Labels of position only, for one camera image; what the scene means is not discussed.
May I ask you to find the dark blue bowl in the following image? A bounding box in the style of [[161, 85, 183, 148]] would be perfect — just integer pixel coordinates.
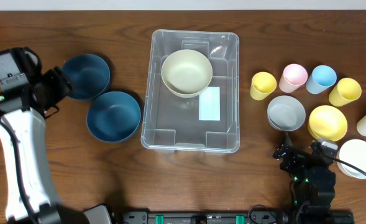
[[62, 54, 111, 101], [86, 91, 142, 142]]

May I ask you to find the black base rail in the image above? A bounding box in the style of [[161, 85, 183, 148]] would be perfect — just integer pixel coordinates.
[[122, 210, 356, 224]]

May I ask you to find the yellow plastic cup left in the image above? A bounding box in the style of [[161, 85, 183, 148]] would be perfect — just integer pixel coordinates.
[[250, 72, 277, 101]]

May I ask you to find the pink plastic cup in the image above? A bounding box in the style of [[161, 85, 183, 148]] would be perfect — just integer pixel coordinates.
[[279, 63, 308, 93]]

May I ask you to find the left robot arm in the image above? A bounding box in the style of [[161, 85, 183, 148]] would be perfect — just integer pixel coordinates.
[[0, 47, 116, 224]]

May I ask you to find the yellow plastic bowl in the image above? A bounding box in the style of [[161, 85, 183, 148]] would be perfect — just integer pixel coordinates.
[[308, 105, 348, 141]]

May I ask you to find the light blue plastic cup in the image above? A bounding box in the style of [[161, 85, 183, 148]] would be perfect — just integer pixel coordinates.
[[306, 65, 337, 95]]

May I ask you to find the grey plastic bowl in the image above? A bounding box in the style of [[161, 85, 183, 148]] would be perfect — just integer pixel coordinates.
[[267, 95, 306, 131]]

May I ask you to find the beige plastic bowl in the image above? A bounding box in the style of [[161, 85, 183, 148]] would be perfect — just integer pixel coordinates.
[[161, 49, 213, 98]]

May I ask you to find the yellow plastic cup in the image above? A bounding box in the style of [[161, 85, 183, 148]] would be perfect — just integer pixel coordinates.
[[250, 72, 277, 101], [329, 78, 362, 107]]

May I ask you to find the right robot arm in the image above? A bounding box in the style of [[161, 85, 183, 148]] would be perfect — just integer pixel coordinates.
[[273, 133, 338, 223]]

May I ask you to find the clear plastic storage container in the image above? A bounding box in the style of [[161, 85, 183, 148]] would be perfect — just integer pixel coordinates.
[[141, 29, 240, 154]]

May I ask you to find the white plastic bowl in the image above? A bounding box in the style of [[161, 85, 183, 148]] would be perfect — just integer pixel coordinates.
[[337, 139, 366, 172]]

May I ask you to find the yellow plastic cup right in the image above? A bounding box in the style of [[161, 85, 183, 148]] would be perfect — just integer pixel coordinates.
[[329, 78, 362, 107]]

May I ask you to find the black right camera cable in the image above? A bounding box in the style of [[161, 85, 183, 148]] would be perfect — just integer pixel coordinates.
[[328, 154, 366, 224]]

